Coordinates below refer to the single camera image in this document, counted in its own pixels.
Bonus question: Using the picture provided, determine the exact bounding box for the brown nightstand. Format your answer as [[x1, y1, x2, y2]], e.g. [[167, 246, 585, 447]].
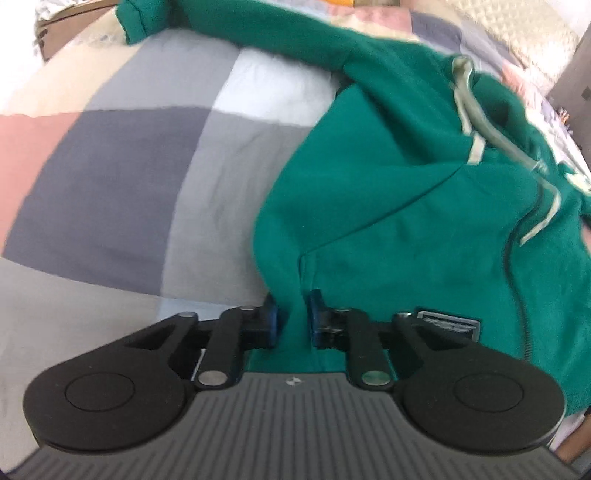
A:
[[36, 0, 118, 62]]

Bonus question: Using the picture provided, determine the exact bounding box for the cream quilted headboard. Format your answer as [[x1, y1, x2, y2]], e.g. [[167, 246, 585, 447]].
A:
[[455, 0, 583, 90]]

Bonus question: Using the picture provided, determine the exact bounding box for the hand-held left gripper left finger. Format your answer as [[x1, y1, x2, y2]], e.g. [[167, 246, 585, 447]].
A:
[[124, 295, 280, 391]]

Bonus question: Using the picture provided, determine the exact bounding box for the green hoodie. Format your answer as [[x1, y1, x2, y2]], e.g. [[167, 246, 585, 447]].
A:
[[115, 0, 591, 416]]

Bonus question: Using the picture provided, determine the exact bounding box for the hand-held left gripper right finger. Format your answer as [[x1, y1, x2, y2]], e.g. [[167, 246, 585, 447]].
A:
[[307, 290, 481, 391]]

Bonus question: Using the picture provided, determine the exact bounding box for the checked pastel blanket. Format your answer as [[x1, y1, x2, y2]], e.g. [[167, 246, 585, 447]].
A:
[[0, 0, 591, 462]]

